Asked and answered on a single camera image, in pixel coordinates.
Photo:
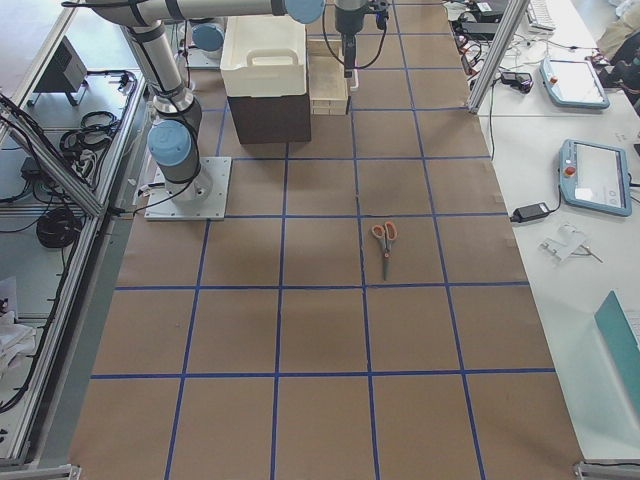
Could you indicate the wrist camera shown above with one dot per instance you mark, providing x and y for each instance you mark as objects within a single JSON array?
[{"x": 379, "y": 8}]

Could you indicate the dark brown cabinet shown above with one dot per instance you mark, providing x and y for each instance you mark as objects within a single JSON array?
[{"x": 261, "y": 120}]

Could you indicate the near teach pendant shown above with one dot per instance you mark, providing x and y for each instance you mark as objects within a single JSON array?
[{"x": 595, "y": 177}]

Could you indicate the orange grey scissors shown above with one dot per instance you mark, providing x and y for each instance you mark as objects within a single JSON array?
[{"x": 386, "y": 234}]

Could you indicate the aluminium frame post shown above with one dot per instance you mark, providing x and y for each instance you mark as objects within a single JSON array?
[{"x": 512, "y": 17}]

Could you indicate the far teach pendant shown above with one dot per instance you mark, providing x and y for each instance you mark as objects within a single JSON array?
[{"x": 573, "y": 84}]

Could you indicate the cream plastic tray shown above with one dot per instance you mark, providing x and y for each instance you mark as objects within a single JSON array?
[{"x": 264, "y": 56}]

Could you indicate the white drawer handle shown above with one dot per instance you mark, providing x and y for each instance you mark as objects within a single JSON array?
[{"x": 353, "y": 82}]

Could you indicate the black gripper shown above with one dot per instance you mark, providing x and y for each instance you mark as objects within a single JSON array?
[{"x": 347, "y": 21}]

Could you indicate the teach pendant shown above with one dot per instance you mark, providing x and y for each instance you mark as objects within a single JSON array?
[
  {"x": 573, "y": 84},
  {"x": 595, "y": 177}
]

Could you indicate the wooden drawer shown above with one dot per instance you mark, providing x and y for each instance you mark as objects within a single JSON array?
[{"x": 328, "y": 89}]

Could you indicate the black power adapter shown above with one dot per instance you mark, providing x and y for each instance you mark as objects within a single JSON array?
[{"x": 531, "y": 212}]

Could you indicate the clear plastic bracket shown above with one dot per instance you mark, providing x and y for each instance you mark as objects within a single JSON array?
[{"x": 569, "y": 243}]

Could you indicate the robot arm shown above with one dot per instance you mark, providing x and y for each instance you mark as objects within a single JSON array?
[{"x": 173, "y": 100}]

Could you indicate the grey control box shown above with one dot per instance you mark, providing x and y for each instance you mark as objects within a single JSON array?
[{"x": 66, "y": 73}]

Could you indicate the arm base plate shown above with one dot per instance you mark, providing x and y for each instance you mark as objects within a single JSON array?
[{"x": 205, "y": 198}]

